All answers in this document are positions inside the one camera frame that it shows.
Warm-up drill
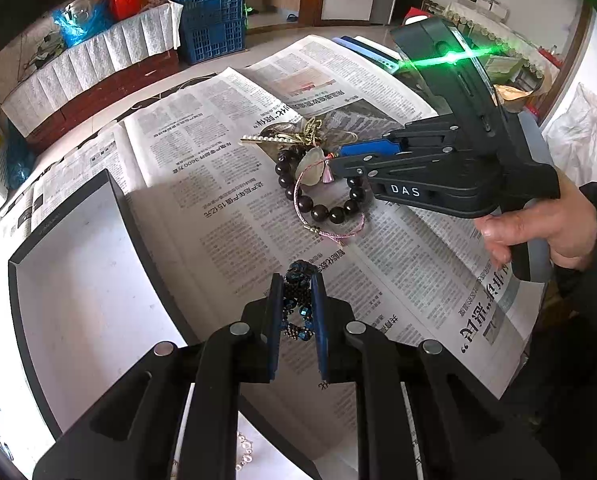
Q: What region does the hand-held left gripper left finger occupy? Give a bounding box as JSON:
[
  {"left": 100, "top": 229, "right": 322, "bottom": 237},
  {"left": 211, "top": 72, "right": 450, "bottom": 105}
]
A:
[{"left": 32, "top": 274, "right": 284, "bottom": 480}]

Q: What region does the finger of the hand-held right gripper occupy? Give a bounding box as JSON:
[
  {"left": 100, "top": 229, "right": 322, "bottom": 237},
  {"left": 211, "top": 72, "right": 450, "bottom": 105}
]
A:
[
  {"left": 328, "top": 146, "right": 484, "bottom": 182},
  {"left": 337, "top": 119, "right": 461, "bottom": 159}
]

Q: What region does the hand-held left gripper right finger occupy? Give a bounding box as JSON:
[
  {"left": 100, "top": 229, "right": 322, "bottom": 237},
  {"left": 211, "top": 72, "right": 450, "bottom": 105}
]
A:
[{"left": 311, "top": 273, "right": 561, "bottom": 480}]

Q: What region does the blue and black beaded bracelet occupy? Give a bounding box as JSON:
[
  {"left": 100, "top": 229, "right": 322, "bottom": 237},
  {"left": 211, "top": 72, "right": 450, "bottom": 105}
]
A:
[{"left": 280, "top": 260, "right": 320, "bottom": 342}]

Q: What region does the dark round bead bracelet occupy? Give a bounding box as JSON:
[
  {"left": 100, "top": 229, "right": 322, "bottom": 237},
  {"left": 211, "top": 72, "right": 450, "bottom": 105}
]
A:
[{"left": 275, "top": 145, "right": 375, "bottom": 224}]

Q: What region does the pink cord bracelet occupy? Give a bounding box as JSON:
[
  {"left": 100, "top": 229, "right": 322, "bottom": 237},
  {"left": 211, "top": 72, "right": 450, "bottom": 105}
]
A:
[{"left": 294, "top": 157, "right": 367, "bottom": 247}]

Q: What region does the white box with black rim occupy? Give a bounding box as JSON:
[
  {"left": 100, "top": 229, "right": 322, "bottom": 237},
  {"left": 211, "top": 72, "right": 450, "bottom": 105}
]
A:
[{"left": 7, "top": 169, "right": 325, "bottom": 480}]

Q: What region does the person's right hand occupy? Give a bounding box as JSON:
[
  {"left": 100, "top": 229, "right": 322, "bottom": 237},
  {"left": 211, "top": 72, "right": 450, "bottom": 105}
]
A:
[{"left": 477, "top": 187, "right": 597, "bottom": 272}]

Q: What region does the translucent stone pendant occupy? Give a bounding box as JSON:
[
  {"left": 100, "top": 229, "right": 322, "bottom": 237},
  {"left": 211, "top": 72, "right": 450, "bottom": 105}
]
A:
[{"left": 299, "top": 147, "right": 333, "bottom": 182}]

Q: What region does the stack of phones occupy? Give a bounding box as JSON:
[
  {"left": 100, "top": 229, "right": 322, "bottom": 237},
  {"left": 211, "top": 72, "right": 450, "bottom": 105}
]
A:
[{"left": 331, "top": 35, "right": 400, "bottom": 74}]

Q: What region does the table with lace cloth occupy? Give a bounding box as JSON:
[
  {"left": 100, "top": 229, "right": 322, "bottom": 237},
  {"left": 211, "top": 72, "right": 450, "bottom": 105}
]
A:
[{"left": 443, "top": 0, "right": 554, "bottom": 111}]

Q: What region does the pearl hair clip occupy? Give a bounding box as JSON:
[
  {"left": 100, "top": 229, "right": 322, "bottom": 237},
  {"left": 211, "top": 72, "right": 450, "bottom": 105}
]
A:
[{"left": 240, "top": 132, "right": 293, "bottom": 147}]

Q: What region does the white plastic bag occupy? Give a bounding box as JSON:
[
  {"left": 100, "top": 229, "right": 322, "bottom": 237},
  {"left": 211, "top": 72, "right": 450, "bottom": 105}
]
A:
[{"left": 545, "top": 82, "right": 597, "bottom": 192}]

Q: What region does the large spread newspaper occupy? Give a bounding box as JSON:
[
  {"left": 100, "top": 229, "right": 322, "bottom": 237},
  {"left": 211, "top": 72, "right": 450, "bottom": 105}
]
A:
[{"left": 121, "top": 35, "right": 530, "bottom": 402}]

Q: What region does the blue plastic crate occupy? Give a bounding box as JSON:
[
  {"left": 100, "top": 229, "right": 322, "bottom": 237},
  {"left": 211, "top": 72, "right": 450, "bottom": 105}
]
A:
[
  {"left": 172, "top": 0, "right": 245, "bottom": 30},
  {"left": 178, "top": 17, "right": 248, "bottom": 66}
]

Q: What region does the newspaper sheet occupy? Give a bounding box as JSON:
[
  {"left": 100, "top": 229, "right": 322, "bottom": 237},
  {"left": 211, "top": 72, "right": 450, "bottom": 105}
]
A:
[{"left": 0, "top": 125, "right": 146, "bottom": 246}]

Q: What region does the person's dark clothing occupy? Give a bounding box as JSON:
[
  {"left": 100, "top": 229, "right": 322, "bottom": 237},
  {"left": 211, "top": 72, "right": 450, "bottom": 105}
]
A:
[{"left": 498, "top": 265, "right": 597, "bottom": 471}]

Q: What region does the brown wooden cabinet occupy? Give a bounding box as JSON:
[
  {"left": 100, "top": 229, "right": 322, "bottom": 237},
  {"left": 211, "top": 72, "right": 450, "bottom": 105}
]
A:
[{"left": 8, "top": 50, "right": 182, "bottom": 147}]

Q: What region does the white cloth cover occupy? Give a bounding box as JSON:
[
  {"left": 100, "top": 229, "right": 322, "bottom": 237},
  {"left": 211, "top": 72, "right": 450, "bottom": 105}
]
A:
[{"left": 0, "top": 0, "right": 185, "bottom": 125}]

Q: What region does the blue plastic bag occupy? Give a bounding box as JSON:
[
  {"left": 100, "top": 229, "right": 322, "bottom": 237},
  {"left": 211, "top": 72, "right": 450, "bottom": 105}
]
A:
[{"left": 53, "top": 0, "right": 115, "bottom": 49}]

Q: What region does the gold chain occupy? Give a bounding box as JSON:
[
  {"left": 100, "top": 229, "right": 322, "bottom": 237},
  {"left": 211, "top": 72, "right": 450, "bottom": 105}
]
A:
[{"left": 289, "top": 116, "right": 330, "bottom": 150}]

